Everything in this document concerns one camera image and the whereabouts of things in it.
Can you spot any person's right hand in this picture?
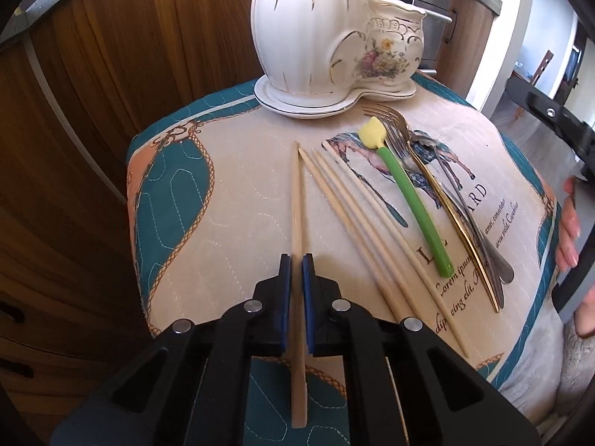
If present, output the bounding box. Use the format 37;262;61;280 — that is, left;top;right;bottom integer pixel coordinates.
554;175;581;273

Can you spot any silver spoon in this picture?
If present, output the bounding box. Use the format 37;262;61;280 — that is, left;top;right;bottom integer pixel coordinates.
411;131;516;284

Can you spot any white floral ceramic utensil holder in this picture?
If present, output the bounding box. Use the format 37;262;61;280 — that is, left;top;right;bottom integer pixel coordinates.
251;0;427;119

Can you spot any grey countertop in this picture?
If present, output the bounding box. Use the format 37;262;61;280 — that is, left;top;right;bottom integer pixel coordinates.
0;0;154;45

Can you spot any yellow tulip green-handled utensil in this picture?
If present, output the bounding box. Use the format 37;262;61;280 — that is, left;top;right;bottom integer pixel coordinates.
358;117;455;278

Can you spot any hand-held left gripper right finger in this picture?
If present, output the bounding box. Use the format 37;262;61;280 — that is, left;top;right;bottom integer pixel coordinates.
301;253;542;446

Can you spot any gold fork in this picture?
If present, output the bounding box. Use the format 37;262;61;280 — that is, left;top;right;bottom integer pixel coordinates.
406;142;504;313

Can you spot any wooden chair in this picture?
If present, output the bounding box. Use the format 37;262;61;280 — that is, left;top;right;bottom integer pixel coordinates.
509;49;556;122

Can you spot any stainless steel oven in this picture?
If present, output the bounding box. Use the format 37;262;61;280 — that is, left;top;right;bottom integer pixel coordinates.
363;0;454;75

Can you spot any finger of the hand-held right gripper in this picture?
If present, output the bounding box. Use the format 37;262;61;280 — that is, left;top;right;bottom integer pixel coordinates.
506;78;595;162

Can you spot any black cabinet handle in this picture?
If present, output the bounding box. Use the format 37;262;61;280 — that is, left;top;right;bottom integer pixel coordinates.
0;357;34;380
0;301;27;325

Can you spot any wooden chopstick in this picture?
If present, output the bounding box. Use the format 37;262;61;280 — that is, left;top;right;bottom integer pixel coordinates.
326;142;469;358
311;149;415;320
298;147;403;324
291;141;308;429

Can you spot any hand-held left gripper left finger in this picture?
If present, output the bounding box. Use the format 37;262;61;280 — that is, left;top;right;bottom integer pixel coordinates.
50;253;293;446

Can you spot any printed quilted cloth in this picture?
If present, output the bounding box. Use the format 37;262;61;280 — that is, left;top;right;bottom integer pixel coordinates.
125;72;565;446

